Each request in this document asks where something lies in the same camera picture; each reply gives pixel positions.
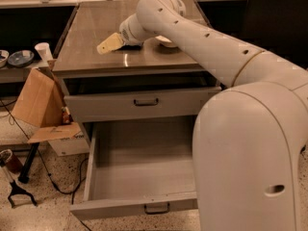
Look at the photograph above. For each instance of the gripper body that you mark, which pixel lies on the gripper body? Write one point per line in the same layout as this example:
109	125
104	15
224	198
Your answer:
127	35

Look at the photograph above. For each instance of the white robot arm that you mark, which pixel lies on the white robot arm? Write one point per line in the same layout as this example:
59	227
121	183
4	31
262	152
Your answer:
246	139

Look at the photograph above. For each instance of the middle grey drawer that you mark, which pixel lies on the middle grey drawer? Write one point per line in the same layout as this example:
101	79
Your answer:
142	96

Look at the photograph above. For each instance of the grey drawer cabinet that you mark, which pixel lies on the grey drawer cabinet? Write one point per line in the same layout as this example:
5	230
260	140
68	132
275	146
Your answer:
93	22

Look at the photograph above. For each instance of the open bottom grey drawer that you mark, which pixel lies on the open bottom grey drawer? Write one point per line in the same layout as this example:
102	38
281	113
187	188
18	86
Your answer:
140	166

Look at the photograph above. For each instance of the white paper bowl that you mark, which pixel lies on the white paper bowl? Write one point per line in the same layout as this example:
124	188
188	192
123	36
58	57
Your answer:
165	42

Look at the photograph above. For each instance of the white paper cup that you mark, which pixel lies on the white paper cup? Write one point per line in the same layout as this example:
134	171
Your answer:
44	52

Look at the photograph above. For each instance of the brown cardboard box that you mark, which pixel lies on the brown cardboard box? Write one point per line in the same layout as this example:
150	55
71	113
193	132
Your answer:
40	104

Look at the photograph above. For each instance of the dark blue plate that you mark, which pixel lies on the dark blue plate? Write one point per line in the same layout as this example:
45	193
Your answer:
21	58

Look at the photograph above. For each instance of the white cardboard box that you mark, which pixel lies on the white cardboard box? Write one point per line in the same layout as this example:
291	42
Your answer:
70	146

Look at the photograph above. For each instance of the white bowl at left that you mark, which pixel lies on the white bowl at left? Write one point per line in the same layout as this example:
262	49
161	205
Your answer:
3	57

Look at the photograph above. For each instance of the brown cup on floor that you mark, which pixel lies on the brown cup on floor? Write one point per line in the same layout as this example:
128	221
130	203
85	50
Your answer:
11	161

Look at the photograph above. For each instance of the black office chair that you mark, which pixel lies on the black office chair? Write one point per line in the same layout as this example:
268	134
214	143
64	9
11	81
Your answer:
281	26

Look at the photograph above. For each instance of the black table leg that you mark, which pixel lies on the black table leg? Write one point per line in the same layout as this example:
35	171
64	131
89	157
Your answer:
23	176

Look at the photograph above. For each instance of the black grabber tool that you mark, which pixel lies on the black grabber tool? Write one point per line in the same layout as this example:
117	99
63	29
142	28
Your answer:
16	190

